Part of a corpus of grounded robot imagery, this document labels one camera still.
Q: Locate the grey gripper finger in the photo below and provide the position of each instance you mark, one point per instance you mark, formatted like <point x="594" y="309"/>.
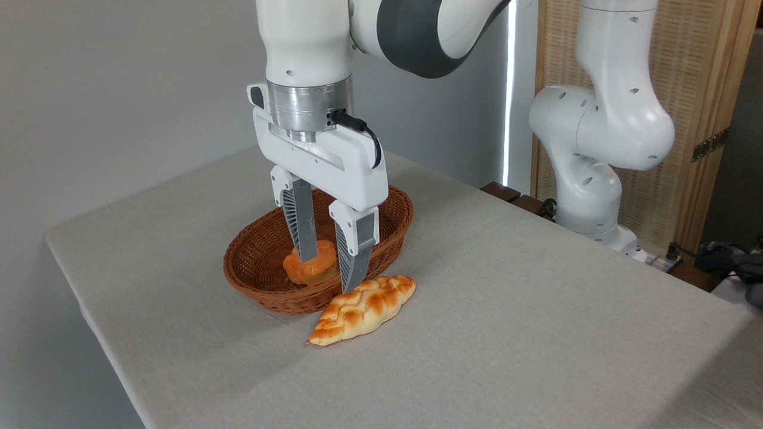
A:
<point x="356" y="250"/>
<point x="304" y="220"/>

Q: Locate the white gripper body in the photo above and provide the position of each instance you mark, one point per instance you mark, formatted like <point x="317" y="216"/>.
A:
<point x="334" y="167"/>

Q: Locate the orange muffin bread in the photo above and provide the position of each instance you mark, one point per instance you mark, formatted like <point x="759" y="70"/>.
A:
<point x="326" y="263"/>

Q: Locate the braided golden bread loaf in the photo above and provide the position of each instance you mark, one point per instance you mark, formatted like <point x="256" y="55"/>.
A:
<point x="363" y="310"/>

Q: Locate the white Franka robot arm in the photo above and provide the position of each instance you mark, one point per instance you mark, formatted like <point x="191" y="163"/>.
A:
<point x="304" y="36"/>

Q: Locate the brown wicker basket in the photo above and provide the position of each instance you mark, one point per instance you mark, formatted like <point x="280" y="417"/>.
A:
<point x="256" y="262"/>

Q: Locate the dark wooden block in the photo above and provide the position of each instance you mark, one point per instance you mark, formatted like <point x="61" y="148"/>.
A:
<point x="499" y="191"/>
<point x="529" y="204"/>

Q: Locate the grey tablecloth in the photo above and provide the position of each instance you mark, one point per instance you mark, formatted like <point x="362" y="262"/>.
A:
<point x="506" y="333"/>

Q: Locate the white power strip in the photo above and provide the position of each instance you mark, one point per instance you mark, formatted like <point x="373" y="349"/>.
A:
<point x="663" y="262"/>

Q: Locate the metal screen hinge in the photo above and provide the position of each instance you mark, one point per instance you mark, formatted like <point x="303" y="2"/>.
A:
<point x="709" y="145"/>

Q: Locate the wooden woven folding screen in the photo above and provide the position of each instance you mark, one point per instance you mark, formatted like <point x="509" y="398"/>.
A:
<point x="697" y="71"/>

